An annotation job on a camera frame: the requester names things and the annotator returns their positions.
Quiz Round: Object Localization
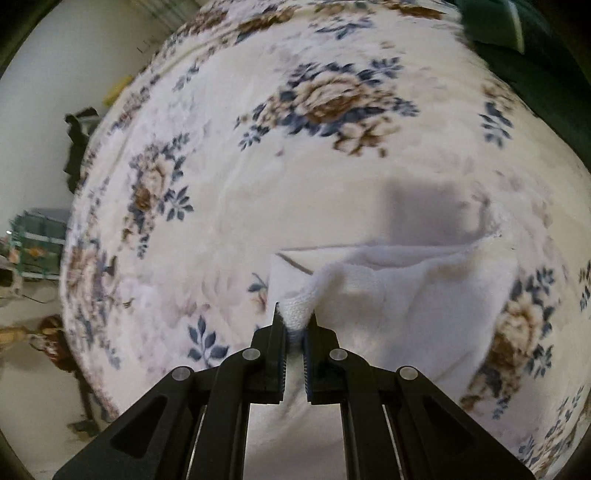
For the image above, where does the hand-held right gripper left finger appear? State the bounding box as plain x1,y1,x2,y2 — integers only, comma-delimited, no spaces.
52,302,290,480

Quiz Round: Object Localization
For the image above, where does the black cloth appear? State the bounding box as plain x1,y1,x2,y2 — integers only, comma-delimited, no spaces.
64,107,100,193

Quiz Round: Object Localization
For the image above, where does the yellow box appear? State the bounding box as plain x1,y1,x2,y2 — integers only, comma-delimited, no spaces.
105,76,133,105

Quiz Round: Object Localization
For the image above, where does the brown patterned object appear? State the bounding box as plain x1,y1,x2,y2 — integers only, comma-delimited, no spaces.
28,314,77,373

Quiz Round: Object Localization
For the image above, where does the floral printed blanket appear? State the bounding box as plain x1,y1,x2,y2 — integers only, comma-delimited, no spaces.
60,0,591,480

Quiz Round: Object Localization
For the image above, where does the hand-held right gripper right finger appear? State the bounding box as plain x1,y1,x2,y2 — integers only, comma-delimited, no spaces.
302,311,537,480

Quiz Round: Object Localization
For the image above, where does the white towel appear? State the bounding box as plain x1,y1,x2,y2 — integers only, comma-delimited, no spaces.
268,235,519,480

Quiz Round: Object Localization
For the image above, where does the dark green quilt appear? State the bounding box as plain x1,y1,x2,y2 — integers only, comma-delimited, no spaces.
455,0,591,158

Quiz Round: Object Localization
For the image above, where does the green crate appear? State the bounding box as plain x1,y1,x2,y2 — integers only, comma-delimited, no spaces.
9,210,71,280

